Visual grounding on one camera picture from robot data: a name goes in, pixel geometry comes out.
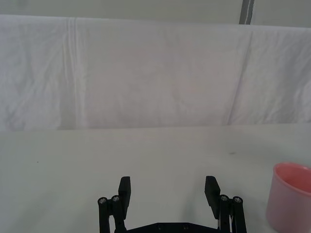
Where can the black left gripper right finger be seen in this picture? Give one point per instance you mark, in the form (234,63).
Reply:
(212,194)

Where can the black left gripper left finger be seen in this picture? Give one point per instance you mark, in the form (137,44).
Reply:
(124,194)

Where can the white table cloth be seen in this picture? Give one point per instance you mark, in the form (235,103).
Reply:
(155,157)

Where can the pink cup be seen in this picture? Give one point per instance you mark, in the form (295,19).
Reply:
(286,201)

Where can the white draped cloth curtain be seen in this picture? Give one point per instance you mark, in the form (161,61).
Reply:
(155,72)

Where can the grey striped post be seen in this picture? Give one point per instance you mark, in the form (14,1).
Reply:
(246,12)

